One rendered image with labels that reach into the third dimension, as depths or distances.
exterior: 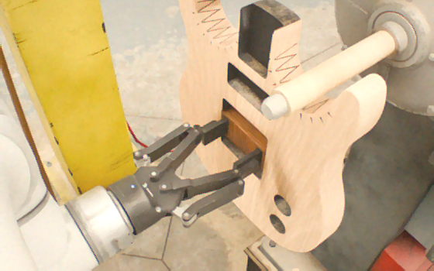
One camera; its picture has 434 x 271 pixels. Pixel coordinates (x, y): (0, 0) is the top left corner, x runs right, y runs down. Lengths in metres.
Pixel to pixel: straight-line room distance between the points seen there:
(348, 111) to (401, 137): 0.46
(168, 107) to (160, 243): 0.76
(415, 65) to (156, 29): 2.28
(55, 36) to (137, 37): 1.42
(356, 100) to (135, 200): 0.29
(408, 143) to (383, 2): 0.39
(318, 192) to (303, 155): 0.05
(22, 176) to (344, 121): 0.33
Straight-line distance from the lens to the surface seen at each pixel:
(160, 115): 2.18
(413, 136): 0.88
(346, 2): 0.63
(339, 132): 0.47
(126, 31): 2.77
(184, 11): 0.63
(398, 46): 0.56
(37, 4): 1.26
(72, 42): 1.36
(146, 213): 0.56
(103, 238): 0.54
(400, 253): 1.13
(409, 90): 0.62
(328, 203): 0.58
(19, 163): 0.45
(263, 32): 0.53
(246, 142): 0.63
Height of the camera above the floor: 1.57
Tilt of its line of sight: 49 degrees down
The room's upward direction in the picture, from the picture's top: straight up
